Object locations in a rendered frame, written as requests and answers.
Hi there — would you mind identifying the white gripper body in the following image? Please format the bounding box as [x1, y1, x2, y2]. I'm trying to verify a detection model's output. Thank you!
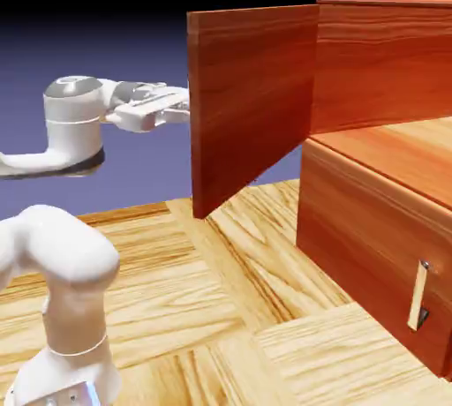
[104, 86, 192, 133]

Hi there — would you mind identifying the reddish wooden cabinet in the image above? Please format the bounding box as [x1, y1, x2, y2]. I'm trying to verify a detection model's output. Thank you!
[295, 0, 452, 383]

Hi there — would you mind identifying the reddish wooden door without handle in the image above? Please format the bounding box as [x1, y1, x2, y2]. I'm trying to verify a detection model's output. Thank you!
[185, 4, 321, 221]

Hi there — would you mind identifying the reddish wooden door with handle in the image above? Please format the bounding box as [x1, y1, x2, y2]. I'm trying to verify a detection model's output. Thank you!
[295, 138, 452, 380]

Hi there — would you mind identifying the pale wooden bar handle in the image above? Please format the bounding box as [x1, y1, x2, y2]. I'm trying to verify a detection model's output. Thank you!
[406, 259, 433, 333]

